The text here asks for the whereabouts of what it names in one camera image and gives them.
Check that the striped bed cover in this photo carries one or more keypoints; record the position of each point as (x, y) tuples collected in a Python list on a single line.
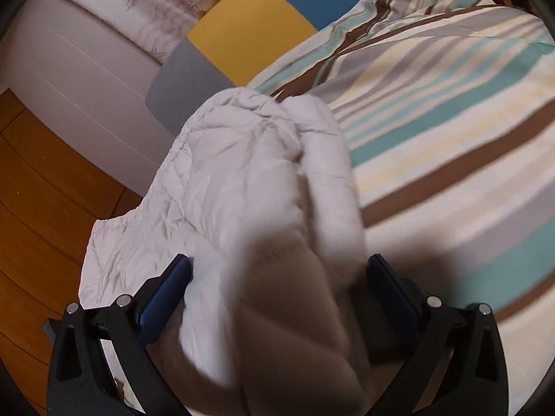
[(433, 138)]

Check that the grey quilted duvet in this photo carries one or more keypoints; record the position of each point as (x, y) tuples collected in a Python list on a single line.
[(243, 182)]

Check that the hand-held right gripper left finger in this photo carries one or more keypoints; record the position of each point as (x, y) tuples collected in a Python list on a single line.
[(167, 294)]

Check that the wooden wardrobe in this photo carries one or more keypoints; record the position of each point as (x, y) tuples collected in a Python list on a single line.
[(43, 190)]

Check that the grey yellow blue headboard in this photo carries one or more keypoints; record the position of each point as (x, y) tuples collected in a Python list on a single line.
[(251, 26)]

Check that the ship print curtain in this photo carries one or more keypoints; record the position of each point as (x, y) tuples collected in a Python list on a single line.
[(143, 0)]

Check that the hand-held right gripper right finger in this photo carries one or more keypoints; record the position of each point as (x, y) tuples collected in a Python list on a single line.
[(390, 294)]

